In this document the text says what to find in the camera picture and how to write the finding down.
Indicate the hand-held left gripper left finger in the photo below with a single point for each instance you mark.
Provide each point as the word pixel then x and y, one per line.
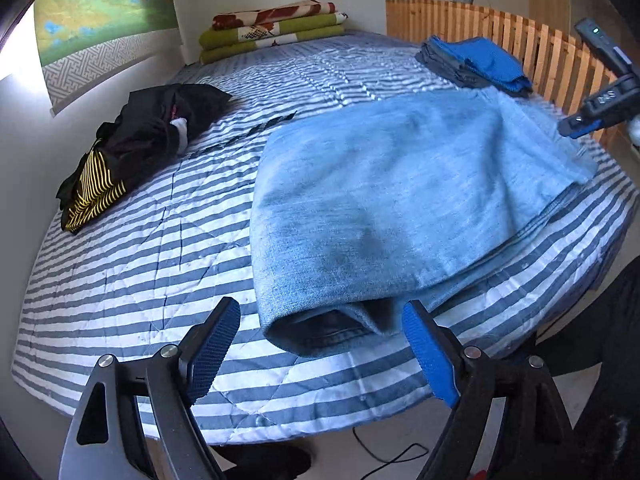
pixel 212 355

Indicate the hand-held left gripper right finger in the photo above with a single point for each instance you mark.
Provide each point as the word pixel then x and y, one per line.
pixel 430 355

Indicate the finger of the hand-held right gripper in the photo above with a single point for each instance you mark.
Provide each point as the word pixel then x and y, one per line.
pixel 582 126

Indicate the light blue jeans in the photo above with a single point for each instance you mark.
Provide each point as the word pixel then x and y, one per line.
pixel 400 185

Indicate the blue white striped bed quilt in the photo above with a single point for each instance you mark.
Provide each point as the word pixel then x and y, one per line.
pixel 150 260

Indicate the wooden slatted fence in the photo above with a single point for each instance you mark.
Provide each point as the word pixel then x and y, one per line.
pixel 500 30

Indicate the folded blue and grey clothes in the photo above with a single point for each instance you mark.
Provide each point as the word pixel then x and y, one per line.
pixel 445 65

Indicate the person's black trousers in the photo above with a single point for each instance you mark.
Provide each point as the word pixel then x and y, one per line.
pixel 600 335

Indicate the small white sock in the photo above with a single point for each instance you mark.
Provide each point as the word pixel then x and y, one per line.
pixel 181 132

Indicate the black garment with pink label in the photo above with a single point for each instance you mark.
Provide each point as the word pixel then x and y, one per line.
pixel 150 115

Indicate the folded green blanket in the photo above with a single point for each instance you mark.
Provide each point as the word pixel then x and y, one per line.
pixel 225 40

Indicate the folded red cream blanket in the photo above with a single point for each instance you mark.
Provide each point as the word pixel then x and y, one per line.
pixel 280 14

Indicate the green landscape wall poster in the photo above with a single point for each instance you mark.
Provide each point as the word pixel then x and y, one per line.
pixel 100 10

